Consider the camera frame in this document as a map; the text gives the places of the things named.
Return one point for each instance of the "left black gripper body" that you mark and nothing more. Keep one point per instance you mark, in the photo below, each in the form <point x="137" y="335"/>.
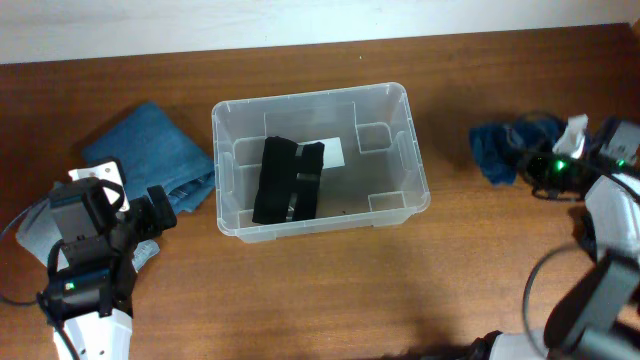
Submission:
<point x="151" y="211"/>

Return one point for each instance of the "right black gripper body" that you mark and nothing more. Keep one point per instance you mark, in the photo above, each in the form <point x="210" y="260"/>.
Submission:
<point x="555" y="176"/>

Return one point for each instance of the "blue taped clothing bundle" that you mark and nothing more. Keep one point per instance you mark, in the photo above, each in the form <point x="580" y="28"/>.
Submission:
<point x="497" y="148"/>

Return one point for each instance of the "light blue jeans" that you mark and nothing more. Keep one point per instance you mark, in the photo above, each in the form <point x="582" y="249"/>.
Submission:
<point x="38" y="233"/>

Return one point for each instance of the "black taped clothing bundle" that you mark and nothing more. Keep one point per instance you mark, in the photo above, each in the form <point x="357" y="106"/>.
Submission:
<point x="289" y="181"/>

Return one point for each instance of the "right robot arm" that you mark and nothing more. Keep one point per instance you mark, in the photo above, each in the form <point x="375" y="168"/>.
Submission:
<point x="584" y="324"/>

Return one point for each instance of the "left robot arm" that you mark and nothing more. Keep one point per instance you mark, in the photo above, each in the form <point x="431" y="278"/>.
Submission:
<point x="91" y="275"/>

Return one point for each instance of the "clear plastic storage container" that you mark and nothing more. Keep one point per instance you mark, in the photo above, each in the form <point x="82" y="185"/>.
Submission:
<point x="382" y="183"/>

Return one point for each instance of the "white label in container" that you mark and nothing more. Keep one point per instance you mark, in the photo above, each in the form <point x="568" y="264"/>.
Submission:
<point x="333" y="156"/>

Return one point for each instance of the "dark navy clothing bundle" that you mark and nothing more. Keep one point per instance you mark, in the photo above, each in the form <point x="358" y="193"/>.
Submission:
<point x="587" y="237"/>

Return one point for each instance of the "dark blue folded jeans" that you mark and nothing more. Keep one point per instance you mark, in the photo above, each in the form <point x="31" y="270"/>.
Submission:
<point x="152" y="151"/>

